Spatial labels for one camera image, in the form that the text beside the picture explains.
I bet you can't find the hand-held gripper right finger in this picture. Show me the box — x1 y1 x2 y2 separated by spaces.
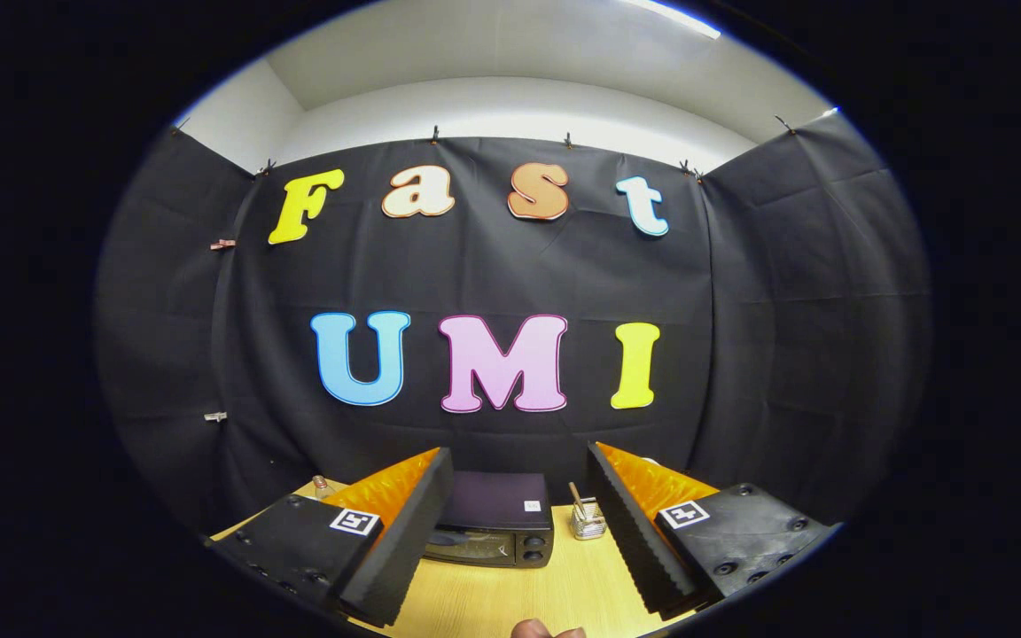
587 441 839 621

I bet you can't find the black toaster oven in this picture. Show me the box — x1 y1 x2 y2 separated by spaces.
422 471 556 569

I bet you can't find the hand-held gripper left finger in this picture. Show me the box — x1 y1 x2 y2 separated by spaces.
207 447 456 628

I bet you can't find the metal wire utensil holder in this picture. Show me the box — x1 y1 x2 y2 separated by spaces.
570 498 608 541

